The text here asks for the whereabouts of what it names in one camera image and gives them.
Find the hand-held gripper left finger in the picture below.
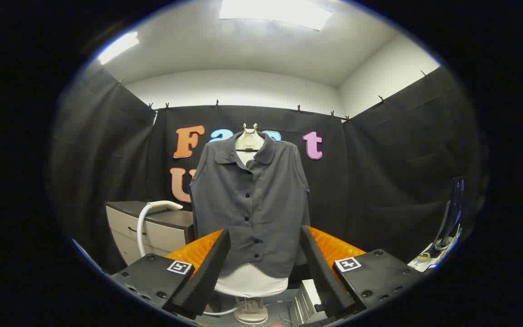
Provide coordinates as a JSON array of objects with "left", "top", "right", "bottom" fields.
[{"left": 109, "top": 228, "right": 232, "bottom": 320}]

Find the white power strip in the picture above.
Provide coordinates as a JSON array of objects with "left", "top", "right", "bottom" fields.
[{"left": 408, "top": 243, "right": 459, "bottom": 273}]

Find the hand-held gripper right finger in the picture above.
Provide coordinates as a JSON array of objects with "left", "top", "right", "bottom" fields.
[{"left": 300, "top": 225, "right": 424, "bottom": 325}]

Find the grey drawer cabinet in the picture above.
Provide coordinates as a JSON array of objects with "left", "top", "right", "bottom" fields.
[{"left": 105, "top": 201, "right": 195, "bottom": 266}]

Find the white mannequin torso stand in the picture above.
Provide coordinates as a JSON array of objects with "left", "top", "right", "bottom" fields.
[{"left": 214, "top": 123, "right": 289, "bottom": 326}]

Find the large ceiling light panel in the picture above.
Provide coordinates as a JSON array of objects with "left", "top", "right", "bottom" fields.
[{"left": 220, "top": 0, "right": 333, "bottom": 31}]

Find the dark grey button shirt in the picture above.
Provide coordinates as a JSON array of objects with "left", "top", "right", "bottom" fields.
[{"left": 188, "top": 132, "right": 311, "bottom": 278}]

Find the row of black cloth clips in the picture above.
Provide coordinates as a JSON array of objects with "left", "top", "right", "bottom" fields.
[{"left": 115, "top": 69, "right": 429, "bottom": 123}]

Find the narrow ceiling light panel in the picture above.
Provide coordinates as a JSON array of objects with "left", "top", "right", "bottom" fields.
[{"left": 97, "top": 31, "right": 139, "bottom": 65}]

